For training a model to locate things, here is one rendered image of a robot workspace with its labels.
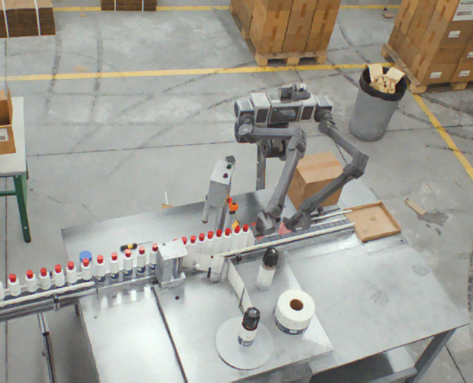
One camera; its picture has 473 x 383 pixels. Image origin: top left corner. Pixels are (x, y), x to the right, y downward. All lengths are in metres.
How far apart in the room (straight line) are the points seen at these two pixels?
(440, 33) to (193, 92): 2.56
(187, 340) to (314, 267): 0.94
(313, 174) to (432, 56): 3.19
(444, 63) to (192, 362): 4.67
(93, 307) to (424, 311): 1.89
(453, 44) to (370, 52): 1.11
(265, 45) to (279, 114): 3.02
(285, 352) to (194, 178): 2.37
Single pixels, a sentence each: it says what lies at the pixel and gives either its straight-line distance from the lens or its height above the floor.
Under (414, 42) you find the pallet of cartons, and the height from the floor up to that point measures 0.42.
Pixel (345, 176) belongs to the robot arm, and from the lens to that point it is 3.44.
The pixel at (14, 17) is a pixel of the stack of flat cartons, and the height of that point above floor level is 0.22.
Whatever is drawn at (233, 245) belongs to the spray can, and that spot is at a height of 0.95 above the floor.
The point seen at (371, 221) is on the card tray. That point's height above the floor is 0.83.
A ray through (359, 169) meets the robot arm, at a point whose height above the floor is 1.48.
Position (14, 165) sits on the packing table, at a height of 0.78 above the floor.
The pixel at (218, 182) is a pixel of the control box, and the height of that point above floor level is 1.47.
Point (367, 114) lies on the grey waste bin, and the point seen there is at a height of 0.31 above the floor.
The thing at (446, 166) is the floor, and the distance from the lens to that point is 6.16.
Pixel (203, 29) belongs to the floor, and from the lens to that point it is 7.22.
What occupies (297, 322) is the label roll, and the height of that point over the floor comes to 1.01.
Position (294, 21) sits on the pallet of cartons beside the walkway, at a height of 0.52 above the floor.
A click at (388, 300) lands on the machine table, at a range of 3.72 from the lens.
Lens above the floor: 3.66
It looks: 45 degrees down
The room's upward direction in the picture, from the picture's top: 11 degrees clockwise
